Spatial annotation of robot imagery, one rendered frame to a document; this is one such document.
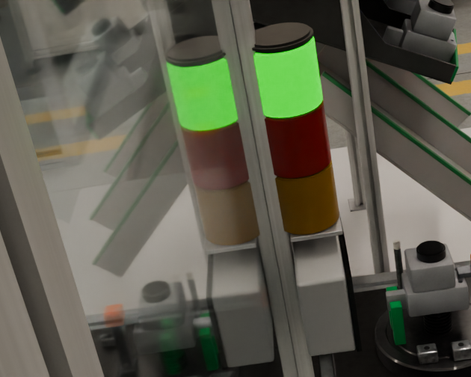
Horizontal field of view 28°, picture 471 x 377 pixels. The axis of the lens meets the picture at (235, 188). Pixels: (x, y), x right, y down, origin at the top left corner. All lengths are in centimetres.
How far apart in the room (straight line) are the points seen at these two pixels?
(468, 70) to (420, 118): 301
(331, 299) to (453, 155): 64
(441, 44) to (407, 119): 17
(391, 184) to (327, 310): 91
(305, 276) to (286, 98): 14
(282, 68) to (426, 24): 51
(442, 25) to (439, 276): 32
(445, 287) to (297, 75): 40
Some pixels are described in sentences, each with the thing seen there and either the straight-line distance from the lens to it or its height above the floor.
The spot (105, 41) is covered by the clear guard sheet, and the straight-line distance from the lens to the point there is 21.
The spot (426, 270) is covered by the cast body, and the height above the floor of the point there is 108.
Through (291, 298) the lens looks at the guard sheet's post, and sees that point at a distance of 77.
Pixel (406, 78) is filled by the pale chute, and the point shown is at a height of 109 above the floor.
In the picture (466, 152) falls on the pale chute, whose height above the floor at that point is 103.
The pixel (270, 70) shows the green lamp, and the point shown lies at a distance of 67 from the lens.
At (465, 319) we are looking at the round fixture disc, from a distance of 107.
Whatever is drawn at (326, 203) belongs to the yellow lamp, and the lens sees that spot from 72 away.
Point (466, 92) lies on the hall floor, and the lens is 409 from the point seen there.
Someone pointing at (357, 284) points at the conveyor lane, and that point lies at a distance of 120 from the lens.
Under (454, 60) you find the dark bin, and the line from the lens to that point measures 116.
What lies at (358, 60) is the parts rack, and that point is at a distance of 111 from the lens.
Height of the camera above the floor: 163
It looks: 27 degrees down
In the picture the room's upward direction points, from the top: 11 degrees counter-clockwise
